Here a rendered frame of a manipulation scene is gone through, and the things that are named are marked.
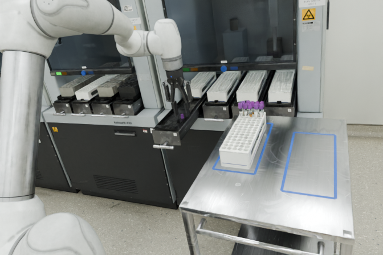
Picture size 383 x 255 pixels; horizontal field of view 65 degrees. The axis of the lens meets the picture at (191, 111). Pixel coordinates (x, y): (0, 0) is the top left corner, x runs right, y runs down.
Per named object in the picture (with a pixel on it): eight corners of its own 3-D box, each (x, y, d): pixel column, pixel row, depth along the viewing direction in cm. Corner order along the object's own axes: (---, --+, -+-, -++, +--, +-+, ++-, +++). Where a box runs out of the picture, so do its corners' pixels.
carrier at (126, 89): (138, 95, 176) (135, 86, 174) (136, 97, 175) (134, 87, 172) (121, 95, 181) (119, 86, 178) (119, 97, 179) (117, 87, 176)
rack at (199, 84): (201, 80, 189) (200, 70, 187) (216, 79, 185) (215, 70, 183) (183, 99, 165) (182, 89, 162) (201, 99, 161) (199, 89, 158)
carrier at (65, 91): (77, 95, 194) (74, 86, 191) (75, 96, 192) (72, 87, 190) (63, 95, 198) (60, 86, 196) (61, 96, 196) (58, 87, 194)
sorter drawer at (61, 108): (115, 76, 251) (113, 66, 247) (129, 76, 245) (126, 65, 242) (51, 116, 191) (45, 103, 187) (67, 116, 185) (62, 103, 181)
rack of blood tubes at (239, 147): (242, 124, 126) (241, 111, 123) (267, 126, 122) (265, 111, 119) (220, 165, 102) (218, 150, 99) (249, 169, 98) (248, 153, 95)
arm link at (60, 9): (113, -11, 82) (73, -4, 87) (64, -37, 65) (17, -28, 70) (115, 38, 83) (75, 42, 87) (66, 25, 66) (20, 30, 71)
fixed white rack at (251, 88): (248, 82, 174) (248, 72, 171) (266, 82, 170) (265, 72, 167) (236, 103, 149) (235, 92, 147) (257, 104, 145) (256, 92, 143)
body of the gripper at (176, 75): (185, 65, 135) (188, 84, 139) (168, 65, 138) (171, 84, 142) (179, 70, 129) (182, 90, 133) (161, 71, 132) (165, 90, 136)
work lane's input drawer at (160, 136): (202, 88, 196) (200, 75, 192) (222, 88, 190) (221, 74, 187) (149, 148, 136) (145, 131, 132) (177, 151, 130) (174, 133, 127)
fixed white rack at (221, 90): (223, 82, 179) (221, 73, 177) (239, 82, 176) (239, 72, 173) (207, 103, 155) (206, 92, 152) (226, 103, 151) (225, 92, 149)
